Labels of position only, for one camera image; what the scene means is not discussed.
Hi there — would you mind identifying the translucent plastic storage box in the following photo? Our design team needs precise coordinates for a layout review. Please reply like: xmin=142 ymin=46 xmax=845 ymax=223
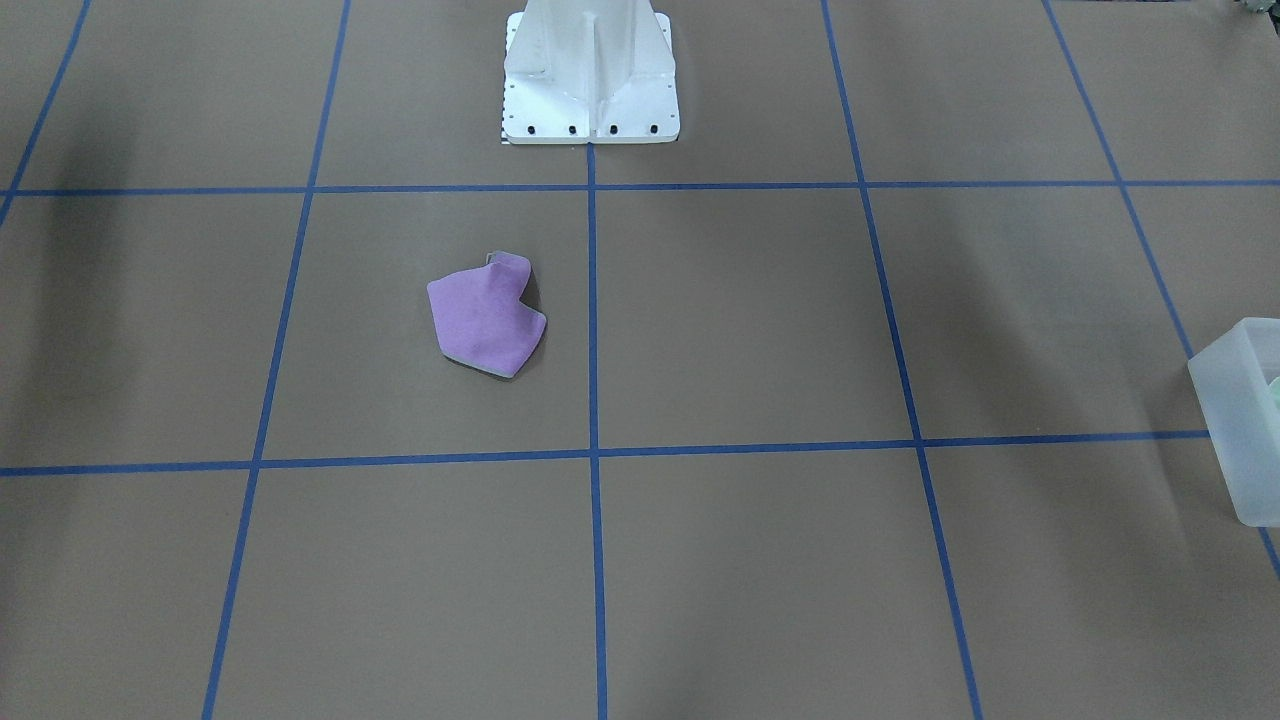
xmin=1188 ymin=316 xmax=1279 ymax=528

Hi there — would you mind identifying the purple cloth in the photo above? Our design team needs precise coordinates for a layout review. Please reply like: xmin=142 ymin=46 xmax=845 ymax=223
xmin=426 ymin=251 xmax=547 ymax=380

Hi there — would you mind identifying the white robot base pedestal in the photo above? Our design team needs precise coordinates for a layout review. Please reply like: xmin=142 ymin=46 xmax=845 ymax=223
xmin=500 ymin=1 xmax=681 ymax=145

